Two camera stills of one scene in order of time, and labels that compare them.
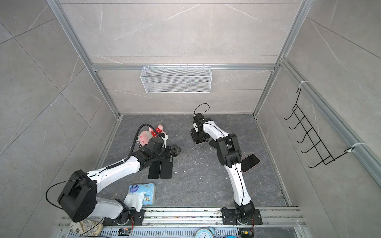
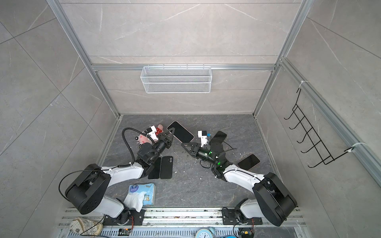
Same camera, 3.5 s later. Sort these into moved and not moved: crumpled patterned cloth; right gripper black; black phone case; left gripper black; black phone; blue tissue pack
Moved: left gripper black; right gripper black
Not moved: black phone case; blue tissue pack; black phone; crumpled patterned cloth
